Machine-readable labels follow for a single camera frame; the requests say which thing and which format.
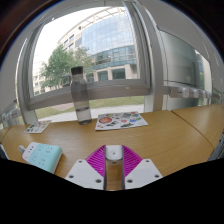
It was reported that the white wall socket rail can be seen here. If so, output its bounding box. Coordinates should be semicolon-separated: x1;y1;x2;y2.
163;84;215;100
0;99;20;128

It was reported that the large colourful sticker sheet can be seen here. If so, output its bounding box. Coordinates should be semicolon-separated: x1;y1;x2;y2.
94;111;149;131

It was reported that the white and teal power strip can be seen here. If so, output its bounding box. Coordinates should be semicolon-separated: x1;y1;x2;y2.
21;141;64;174

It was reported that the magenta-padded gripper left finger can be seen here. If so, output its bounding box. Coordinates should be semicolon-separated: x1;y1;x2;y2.
64;144;108;191

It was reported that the large white-framed window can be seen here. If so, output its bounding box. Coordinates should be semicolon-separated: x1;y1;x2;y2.
14;1;164;126

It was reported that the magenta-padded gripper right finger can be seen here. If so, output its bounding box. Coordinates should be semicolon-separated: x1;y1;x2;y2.
121;144;164;190

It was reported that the small colourful sticker sheet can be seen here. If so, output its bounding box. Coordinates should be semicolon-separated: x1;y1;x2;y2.
23;119;53;135

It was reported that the clear black-capped water bottle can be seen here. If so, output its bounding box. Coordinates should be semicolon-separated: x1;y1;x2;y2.
70;65;93;126

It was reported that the narrow side window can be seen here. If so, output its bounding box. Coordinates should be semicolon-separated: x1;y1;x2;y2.
159;29;215;111

